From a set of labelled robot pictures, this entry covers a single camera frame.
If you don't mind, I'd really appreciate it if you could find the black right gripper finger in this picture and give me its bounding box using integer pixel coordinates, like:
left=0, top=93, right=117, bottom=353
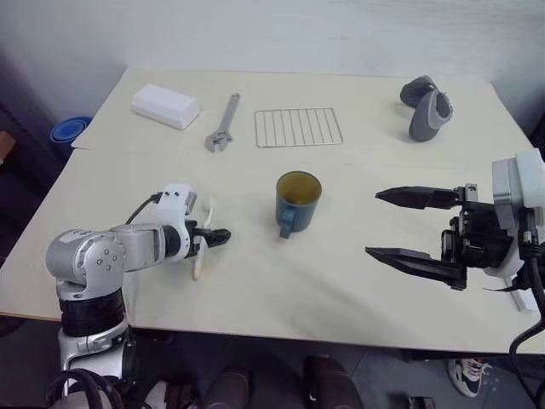
left=375, top=185, right=464, bottom=211
left=364, top=245, right=469, bottom=292

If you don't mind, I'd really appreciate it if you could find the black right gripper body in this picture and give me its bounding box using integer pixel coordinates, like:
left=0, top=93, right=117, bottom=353
left=439, top=182, right=513, bottom=270

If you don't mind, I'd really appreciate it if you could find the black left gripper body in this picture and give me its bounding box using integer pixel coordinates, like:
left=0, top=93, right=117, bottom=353
left=184, top=218, right=210, bottom=259

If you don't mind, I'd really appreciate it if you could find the white plastic spoon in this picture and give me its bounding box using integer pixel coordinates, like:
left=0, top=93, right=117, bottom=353
left=192, top=196, right=216, bottom=281

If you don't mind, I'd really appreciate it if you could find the blue mug with yellow inside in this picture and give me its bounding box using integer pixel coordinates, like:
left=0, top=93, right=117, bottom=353
left=274, top=170, right=322, bottom=239

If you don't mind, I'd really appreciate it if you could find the silver adjustable wrench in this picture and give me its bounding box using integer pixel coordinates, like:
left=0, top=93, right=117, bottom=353
left=204, top=92, right=242, bottom=153

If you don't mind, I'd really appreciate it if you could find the white and black sneaker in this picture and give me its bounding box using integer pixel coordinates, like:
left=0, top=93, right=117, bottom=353
left=446, top=357, right=491, bottom=400

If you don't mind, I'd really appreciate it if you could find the white rectangular box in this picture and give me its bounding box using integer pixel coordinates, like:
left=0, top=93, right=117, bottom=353
left=130, top=83, right=201, bottom=131

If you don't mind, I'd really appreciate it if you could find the blue plastic bowl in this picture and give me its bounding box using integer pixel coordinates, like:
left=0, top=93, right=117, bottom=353
left=49, top=116, right=93, bottom=146

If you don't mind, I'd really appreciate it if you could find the brown cardboard box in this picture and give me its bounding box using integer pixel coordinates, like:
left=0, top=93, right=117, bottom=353
left=0, top=130, right=19, bottom=166

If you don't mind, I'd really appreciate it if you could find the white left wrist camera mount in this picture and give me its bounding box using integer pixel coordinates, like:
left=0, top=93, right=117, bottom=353
left=153, top=182, right=199, bottom=260

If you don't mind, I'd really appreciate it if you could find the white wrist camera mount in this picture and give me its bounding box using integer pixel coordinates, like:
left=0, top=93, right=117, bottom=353
left=153, top=182, right=199, bottom=260
left=483, top=149, right=545, bottom=282

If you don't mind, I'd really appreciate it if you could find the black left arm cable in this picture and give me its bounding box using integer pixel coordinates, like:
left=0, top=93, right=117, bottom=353
left=123, top=193, right=162, bottom=225

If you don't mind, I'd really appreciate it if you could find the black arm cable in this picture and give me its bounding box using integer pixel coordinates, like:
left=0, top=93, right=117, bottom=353
left=509, top=212, right=545, bottom=409
left=123, top=193, right=162, bottom=225

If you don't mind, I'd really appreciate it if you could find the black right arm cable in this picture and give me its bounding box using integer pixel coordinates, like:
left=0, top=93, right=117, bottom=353
left=509, top=212, right=545, bottom=409

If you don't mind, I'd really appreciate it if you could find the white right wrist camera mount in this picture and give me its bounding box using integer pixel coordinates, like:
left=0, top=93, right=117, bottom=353
left=483, top=149, right=545, bottom=282

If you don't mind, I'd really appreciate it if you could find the white flat bracket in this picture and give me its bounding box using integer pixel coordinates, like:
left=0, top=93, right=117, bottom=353
left=512, top=288, right=538, bottom=313

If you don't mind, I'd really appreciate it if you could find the metal wire rack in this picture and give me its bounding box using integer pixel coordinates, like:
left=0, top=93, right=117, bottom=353
left=254, top=108, right=344, bottom=149

